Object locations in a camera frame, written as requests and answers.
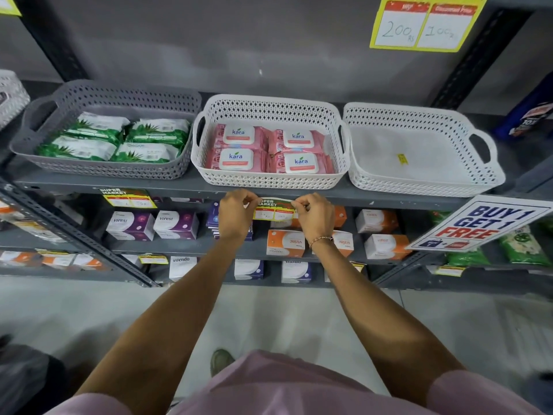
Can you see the row of orange white boxes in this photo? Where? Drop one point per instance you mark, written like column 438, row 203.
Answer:
column 17, row 259

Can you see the person's left shoe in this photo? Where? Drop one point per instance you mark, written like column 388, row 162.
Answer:
column 221, row 362

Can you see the small white purple box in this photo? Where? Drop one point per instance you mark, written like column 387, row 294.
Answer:
column 296, row 272
column 182, row 267
column 248, row 270

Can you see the blue cleaner bottle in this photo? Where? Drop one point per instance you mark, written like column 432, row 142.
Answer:
column 518, row 116

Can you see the stack of orange white boxes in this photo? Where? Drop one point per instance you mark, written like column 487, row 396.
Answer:
column 285, row 242

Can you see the person's right forearm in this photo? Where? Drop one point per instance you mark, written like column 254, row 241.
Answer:
column 389, row 324

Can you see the dark grey bag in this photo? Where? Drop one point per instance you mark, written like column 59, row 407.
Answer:
column 26, row 380

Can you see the person's left forearm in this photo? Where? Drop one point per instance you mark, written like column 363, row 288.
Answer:
column 164, row 332

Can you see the white plastic basket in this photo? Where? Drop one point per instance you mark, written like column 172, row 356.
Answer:
column 13, row 99
column 272, row 110
column 410, row 116

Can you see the person's pink shirt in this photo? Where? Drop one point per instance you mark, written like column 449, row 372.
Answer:
column 281, row 389

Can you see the small yellow sticker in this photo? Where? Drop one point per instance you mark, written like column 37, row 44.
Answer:
column 402, row 159

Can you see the stack of blue white boxes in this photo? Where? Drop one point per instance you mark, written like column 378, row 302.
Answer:
column 212, row 218

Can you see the person's left hand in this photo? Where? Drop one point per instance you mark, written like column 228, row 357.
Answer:
column 235, row 216

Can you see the white promotional sign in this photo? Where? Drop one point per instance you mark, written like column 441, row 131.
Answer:
column 484, row 222

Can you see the person's right hand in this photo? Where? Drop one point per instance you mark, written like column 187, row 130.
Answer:
column 317, row 218

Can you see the green white pouch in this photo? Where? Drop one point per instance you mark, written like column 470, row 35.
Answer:
column 525, row 248
column 468, row 258

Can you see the grey plastic basket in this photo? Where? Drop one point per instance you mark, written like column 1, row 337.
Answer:
column 129, row 97

